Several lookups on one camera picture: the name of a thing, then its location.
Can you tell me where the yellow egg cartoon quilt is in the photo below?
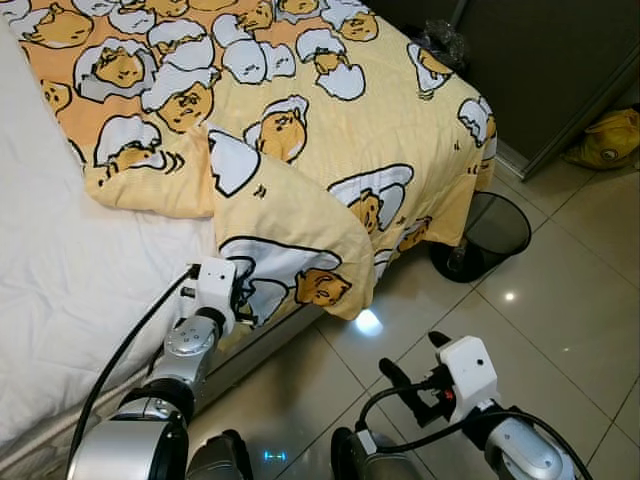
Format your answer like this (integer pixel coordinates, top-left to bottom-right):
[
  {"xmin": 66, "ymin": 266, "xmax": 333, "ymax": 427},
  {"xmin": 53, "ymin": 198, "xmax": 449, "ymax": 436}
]
[{"xmin": 0, "ymin": 0, "xmax": 498, "ymax": 323}]

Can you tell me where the dark right robot foot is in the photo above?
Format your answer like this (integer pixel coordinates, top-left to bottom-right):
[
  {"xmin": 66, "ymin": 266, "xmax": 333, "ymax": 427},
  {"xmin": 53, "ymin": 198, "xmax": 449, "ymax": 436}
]
[{"xmin": 330, "ymin": 428, "xmax": 421, "ymax": 480}]

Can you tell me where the dark robot foot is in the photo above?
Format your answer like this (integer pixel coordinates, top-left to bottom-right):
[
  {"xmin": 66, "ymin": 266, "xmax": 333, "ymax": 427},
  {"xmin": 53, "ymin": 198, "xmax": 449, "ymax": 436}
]
[
  {"xmin": 330, "ymin": 428, "xmax": 421, "ymax": 480},
  {"xmin": 185, "ymin": 430, "xmax": 256, "ymax": 480}
]

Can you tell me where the black mesh waste bin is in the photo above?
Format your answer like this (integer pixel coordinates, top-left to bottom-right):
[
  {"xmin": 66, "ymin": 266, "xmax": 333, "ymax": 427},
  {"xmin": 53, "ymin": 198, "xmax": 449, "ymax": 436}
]
[{"xmin": 430, "ymin": 192, "xmax": 533, "ymax": 284}]

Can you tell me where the dark left robot foot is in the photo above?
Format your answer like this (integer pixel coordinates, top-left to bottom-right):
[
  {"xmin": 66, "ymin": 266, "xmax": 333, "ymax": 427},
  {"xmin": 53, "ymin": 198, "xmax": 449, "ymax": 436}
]
[{"xmin": 185, "ymin": 430, "xmax": 256, "ymax": 480}]

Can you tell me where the white bed mattress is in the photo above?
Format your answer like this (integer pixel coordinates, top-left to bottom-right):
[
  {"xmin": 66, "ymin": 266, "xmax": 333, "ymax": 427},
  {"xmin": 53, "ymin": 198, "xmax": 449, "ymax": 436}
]
[{"xmin": 0, "ymin": 20, "xmax": 323, "ymax": 453}]

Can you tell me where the shiny black plastic bag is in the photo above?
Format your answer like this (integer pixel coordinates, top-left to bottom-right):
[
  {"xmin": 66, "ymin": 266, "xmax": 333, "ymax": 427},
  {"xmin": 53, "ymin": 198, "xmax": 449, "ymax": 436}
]
[{"xmin": 415, "ymin": 20, "xmax": 469, "ymax": 71}]

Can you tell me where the dark wardrobe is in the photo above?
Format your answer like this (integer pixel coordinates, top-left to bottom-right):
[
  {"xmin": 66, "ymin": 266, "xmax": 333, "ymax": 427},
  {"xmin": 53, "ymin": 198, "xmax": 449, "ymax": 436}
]
[{"xmin": 365, "ymin": 0, "xmax": 640, "ymax": 183}]

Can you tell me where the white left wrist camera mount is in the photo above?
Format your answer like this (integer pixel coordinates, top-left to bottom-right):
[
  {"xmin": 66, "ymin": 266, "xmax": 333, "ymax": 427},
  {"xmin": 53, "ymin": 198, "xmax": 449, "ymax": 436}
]
[{"xmin": 190, "ymin": 258, "xmax": 238, "ymax": 321}]

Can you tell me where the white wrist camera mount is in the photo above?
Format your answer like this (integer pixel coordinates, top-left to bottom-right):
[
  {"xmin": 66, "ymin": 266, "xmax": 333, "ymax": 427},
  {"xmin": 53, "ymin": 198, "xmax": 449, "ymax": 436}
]
[
  {"xmin": 438, "ymin": 336, "xmax": 499, "ymax": 411},
  {"xmin": 190, "ymin": 258, "xmax": 238, "ymax": 321}
]

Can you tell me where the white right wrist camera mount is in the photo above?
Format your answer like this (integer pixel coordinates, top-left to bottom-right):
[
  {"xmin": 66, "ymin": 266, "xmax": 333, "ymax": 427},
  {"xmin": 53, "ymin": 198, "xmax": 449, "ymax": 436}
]
[{"xmin": 438, "ymin": 336, "xmax": 499, "ymax": 411}]

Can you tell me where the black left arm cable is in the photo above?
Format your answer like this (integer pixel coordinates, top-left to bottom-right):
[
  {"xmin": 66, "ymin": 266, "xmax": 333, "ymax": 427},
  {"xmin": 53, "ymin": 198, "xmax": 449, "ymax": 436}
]
[{"xmin": 75, "ymin": 265, "xmax": 201, "ymax": 471}]

